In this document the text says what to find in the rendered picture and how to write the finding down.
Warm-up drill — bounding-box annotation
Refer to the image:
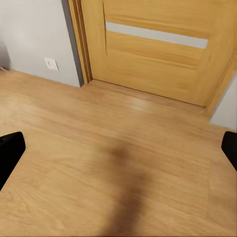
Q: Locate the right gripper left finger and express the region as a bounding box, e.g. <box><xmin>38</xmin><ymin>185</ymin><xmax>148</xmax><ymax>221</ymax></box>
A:
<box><xmin>0</xmin><ymin>131</ymin><xmax>26</xmax><ymax>191</ymax></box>

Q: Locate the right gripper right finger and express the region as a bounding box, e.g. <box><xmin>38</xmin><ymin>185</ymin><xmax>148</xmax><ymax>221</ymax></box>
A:
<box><xmin>221</xmin><ymin>131</ymin><xmax>237</xmax><ymax>171</ymax></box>

